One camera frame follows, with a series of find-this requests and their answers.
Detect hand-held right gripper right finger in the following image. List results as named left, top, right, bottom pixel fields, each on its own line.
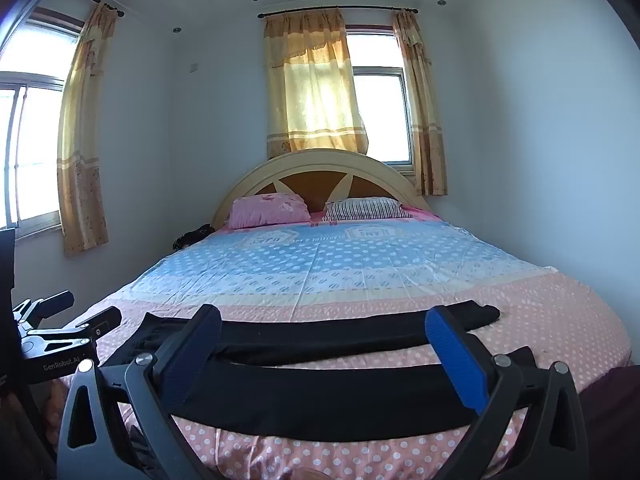
left=425, top=304, right=591, bottom=480

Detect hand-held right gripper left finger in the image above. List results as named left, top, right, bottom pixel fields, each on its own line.
left=57, top=304, right=223, bottom=480

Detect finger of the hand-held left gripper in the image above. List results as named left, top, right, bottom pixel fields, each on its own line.
left=15, top=289, right=75, bottom=329
left=27, top=306, right=123, bottom=346

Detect black pants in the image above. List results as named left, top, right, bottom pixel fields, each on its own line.
left=107, top=301, right=538, bottom=443

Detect dark cloth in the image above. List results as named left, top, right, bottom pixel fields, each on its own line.
left=172, top=224, right=217, bottom=252

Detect long yellow side curtain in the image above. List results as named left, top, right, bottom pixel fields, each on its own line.
left=56, top=2, right=118, bottom=258

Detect polka dot bed sheet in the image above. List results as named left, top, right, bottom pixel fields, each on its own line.
left=60, top=205, right=633, bottom=480

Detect large side window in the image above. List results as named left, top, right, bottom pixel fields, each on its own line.
left=0, top=7, right=86, bottom=238

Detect pink pillow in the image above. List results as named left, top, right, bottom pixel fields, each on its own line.
left=227, top=193, right=312, bottom=229

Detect dark red dotted bed base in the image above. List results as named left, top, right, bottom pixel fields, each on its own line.
left=575, top=362, right=640, bottom=480

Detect striped pillow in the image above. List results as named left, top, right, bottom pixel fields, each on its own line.
left=322, top=197, right=415, bottom=222

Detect cream wooden headboard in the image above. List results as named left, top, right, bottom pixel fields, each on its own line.
left=211, top=149, right=432, bottom=228

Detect narrow yellow curtain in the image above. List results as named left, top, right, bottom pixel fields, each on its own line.
left=392, top=11, right=448, bottom=197

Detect window behind headboard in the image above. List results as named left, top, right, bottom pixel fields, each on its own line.
left=345, top=25, right=416, bottom=173

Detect wide yellow curtain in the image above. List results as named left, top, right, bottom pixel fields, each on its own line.
left=263, top=8, right=371, bottom=161

